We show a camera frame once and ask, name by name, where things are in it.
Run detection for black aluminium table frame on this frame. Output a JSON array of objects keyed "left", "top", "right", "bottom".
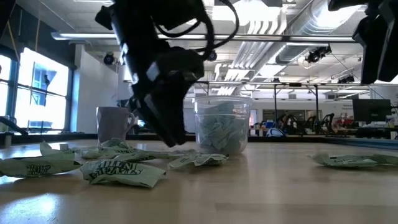
[{"left": 0, "top": 115, "right": 398, "bottom": 150}]

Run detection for long grey ceiling pipe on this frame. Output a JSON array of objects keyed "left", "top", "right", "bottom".
[{"left": 51, "top": 30, "right": 355, "bottom": 43}]

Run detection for clear plastic cup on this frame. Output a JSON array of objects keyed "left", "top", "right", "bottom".
[{"left": 194, "top": 95, "right": 253, "bottom": 156}]

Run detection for black background robot arms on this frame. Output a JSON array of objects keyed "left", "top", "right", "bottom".
[{"left": 277, "top": 113, "right": 336, "bottom": 135}]

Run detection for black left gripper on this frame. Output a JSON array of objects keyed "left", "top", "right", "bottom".
[{"left": 95, "top": 0, "right": 195, "bottom": 147}]

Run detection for black background rig frame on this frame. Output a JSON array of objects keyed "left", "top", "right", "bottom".
[{"left": 198, "top": 80, "right": 321, "bottom": 127}]

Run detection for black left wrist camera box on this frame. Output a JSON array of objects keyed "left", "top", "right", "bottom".
[{"left": 160, "top": 46, "right": 205, "bottom": 83}]

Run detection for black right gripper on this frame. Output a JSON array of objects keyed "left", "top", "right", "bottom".
[{"left": 328, "top": 0, "right": 398, "bottom": 85}]

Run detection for grey purple mug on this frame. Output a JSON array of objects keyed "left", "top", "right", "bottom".
[{"left": 96, "top": 106, "right": 136, "bottom": 146}]

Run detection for green white stevia packet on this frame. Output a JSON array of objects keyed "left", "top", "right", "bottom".
[
  {"left": 312, "top": 152, "right": 398, "bottom": 169},
  {"left": 73, "top": 146, "right": 113, "bottom": 160},
  {"left": 80, "top": 159, "right": 167, "bottom": 189},
  {"left": 228, "top": 119, "right": 250, "bottom": 149},
  {"left": 205, "top": 102, "right": 242, "bottom": 125},
  {"left": 0, "top": 151, "right": 82, "bottom": 179},
  {"left": 111, "top": 148, "right": 175, "bottom": 162},
  {"left": 39, "top": 140, "right": 75, "bottom": 157},
  {"left": 101, "top": 138, "right": 131, "bottom": 150},
  {"left": 198, "top": 127, "right": 237, "bottom": 154},
  {"left": 169, "top": 153, "right": 229, "bottom": 170}
]

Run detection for dark computer monitor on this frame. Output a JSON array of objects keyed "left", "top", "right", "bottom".
[{"left": 352, "top": 98, "right": 392, "bottom": 123}]

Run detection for silver ventilation duct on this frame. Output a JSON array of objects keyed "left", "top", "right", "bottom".
[{"left": 275, "top": 0, "right": 361, "bottom": 65}]

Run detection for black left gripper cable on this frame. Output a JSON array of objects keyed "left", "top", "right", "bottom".
[{"left": 154, "top": 0, "right": 241, "bottom": 54}]

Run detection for large bright window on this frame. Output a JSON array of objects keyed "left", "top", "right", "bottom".
[{"left": 0, "top": 47, "right": 74, "bottom": 134}]

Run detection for black ceiling spotlight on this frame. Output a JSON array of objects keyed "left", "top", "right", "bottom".
[{"left": 305, "top": 45, "right": 332, "bottom": 63}]

